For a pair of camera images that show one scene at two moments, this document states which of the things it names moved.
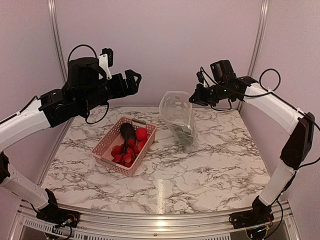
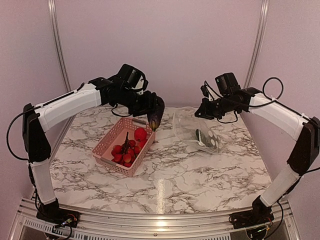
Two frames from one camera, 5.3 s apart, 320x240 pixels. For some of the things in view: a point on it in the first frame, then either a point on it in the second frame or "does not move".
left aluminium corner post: x=53 y=22 does not move
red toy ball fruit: x=141 y=134 does not move
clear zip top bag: x=176 y=109 → x=202 y=133
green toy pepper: x=185 y=139 → x=210 y=140
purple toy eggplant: x=128 y=131 → x=156 y=114
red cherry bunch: x=125 y=154 does not move
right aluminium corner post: x=263 y=17 does not move
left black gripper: x=133 y=87 → x=149 y=102
